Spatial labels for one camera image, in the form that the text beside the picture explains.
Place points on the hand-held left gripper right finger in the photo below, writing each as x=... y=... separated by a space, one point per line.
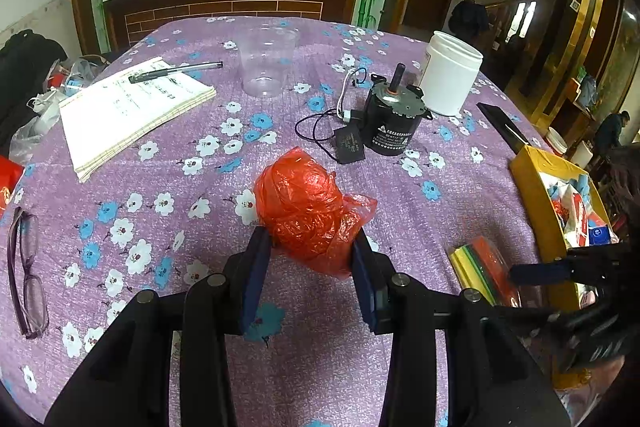
x=367 y=287

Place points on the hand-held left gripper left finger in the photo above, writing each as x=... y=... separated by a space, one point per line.
x=255 y=277

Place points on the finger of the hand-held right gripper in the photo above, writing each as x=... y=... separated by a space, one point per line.
x=530 y=313
x=540 y=273

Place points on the colourful sponge cloth pack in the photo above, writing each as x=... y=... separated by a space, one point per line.
x=480 y=262

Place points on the white red wipes pack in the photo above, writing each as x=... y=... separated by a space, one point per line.
x=575 y=214

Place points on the red plastic bag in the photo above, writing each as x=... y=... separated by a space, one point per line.
x=305 y=207

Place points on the blue yarn ball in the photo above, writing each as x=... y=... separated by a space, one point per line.
x=580 y=184

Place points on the yellow cardboard box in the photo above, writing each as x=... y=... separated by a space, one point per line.
x=530 y=172

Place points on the blue tissue pack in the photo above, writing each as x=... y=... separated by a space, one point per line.
x=602 y=236

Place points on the black capacitor block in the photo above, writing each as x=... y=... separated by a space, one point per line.
x=351 y=144

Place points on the purple floral tablecloth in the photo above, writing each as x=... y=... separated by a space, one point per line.
x=175 y=157

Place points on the black phone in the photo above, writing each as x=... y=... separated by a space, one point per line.
x=502 y=127

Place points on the black electric motor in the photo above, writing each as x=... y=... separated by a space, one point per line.
x=390 y=122

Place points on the lined paper notepad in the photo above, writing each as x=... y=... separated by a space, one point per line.
x=120 y=122

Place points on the clear plastic cup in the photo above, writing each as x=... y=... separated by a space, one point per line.
x=265 y=62

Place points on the black pen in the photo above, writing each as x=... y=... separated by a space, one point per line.
x=175 y=72

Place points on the white plastic jar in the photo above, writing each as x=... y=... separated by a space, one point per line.
x=450 y=72

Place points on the purple eyeglasses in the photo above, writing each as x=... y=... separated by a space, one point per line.
x=32 y=297

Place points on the red packet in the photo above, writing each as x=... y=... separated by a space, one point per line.
x=10 y=184

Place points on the clear plastic bags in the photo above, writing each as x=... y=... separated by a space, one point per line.
x=45 y=112

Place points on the wooden counter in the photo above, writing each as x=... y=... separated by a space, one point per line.
x=225 y=7

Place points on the black bag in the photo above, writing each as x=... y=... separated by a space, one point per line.
x=25 y=72

